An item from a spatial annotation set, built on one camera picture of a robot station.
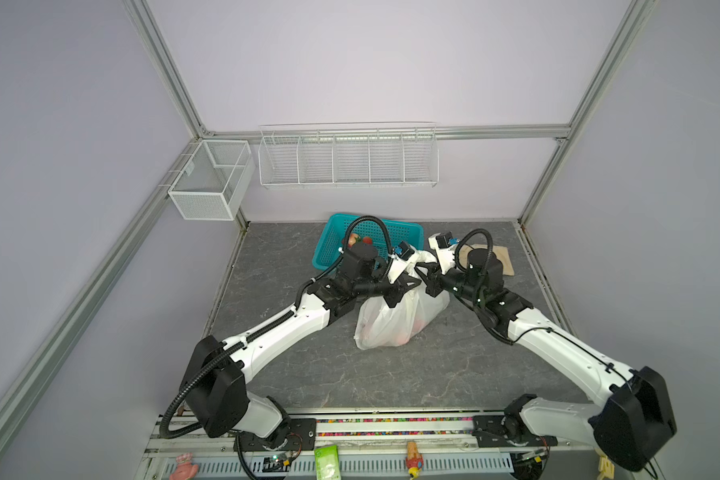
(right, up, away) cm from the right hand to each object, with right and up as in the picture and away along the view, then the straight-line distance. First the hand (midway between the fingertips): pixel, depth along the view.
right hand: (413, 265), depth 76 cm
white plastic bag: (-8, -15, -1) cm, 17 cm away
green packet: (-21, -45, -8) cm, 50 cm away
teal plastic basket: (-25, +9, +33) cm, 42 cm away
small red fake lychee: (-12, +8, +37) cm, 40 cm away
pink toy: (-54, -47, -8) cm, 71 cm away
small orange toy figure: (-1, -45, -8) cm, 45 cm away
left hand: (+1, -5, -3) cm, 6 cm away
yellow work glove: (+38, +3, +36) cm, 52 cm away
